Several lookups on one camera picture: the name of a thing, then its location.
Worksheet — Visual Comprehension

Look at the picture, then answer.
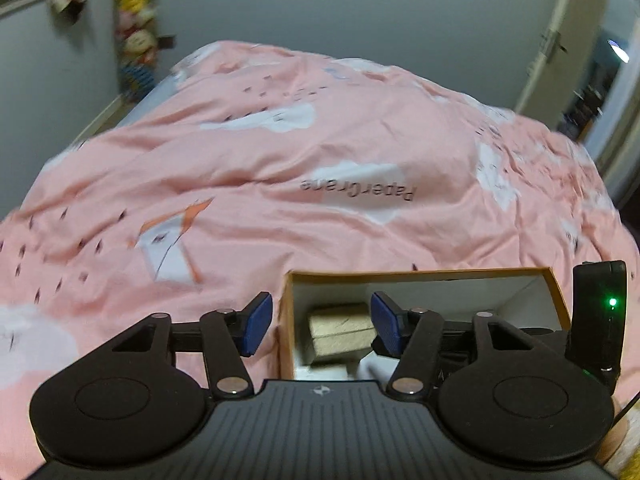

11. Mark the cream door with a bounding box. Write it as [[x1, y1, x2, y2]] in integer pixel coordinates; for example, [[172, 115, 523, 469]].
[[515, 0, 617, 131]]

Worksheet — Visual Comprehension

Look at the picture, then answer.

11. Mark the clear tube of plush toys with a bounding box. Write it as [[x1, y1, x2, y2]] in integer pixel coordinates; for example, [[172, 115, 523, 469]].
[[114, 0, 162, 106]]

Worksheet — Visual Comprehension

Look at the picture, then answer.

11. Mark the door handle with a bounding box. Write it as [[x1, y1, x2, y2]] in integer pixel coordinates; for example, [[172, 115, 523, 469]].
[[541, 29, 569, 67]]

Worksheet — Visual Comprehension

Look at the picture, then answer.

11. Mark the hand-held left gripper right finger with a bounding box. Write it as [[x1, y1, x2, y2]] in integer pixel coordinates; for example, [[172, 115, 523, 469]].
[[370, 291, 538, 400]]

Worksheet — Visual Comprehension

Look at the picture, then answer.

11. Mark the pink printed blanket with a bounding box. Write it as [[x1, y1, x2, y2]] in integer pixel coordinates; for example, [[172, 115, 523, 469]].
[[0, 40, 640, 480]]

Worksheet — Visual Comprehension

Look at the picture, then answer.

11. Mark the white object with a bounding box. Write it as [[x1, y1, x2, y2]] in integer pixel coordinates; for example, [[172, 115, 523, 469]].
[[356, 349, 398, 382]]

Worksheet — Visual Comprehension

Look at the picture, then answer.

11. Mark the orange-rimmed cardboard box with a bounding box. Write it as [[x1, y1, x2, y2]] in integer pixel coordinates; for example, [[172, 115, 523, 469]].
[[277, 267, 573, 381]]

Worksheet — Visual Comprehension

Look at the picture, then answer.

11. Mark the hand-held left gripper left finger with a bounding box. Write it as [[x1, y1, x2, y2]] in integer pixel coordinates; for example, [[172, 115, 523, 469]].
[[102, 292, 273, 401]]

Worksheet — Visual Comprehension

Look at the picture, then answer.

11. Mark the small brown cardboard box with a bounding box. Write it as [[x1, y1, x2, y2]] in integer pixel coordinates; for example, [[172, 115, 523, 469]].
[[306, 302, 377, 362]]

